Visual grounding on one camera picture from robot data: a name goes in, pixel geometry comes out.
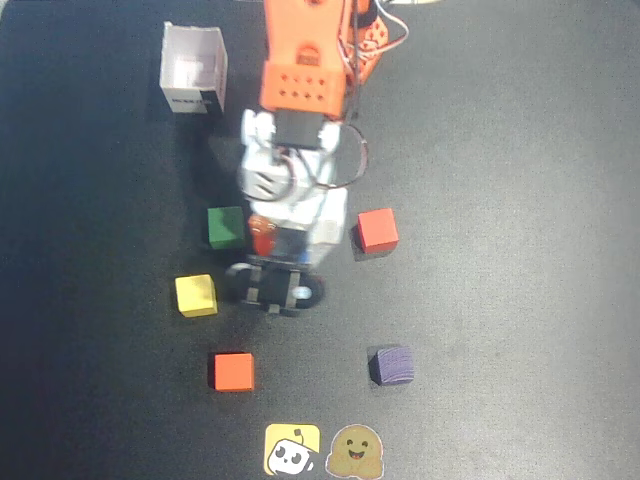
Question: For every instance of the smiling face emoji sticker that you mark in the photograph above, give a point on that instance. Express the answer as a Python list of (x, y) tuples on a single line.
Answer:
[(355, 451)]

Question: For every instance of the purple wooden cube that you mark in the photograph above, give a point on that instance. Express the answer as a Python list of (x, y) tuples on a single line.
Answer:
[(393, 366)]

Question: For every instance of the yellow robot logo sticker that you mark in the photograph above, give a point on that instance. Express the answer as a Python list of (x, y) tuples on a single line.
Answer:
[(292, 449)]

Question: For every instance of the yellow wooden cube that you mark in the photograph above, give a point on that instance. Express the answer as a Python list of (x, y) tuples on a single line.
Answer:
[(196, 295)]

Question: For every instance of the white open cardboard box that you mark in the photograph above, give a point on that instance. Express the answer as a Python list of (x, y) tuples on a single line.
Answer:
[(192, 72)]

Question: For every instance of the orange wooden cube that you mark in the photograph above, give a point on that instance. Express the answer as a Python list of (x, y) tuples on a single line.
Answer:
[(234, 372)]

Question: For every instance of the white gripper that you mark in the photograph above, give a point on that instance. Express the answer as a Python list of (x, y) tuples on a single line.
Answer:
[(290, 246)]

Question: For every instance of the black table mat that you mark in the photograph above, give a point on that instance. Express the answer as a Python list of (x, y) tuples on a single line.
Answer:
[(500, 250)]

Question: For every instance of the green wooden cube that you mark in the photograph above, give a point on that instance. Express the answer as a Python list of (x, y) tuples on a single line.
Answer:
[(225, 227)]

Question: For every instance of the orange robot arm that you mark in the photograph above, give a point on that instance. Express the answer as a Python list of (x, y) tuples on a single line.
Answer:
[(302, 55)]

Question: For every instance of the red wooden cube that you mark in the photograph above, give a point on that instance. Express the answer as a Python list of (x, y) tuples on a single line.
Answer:
[(378, 230)]

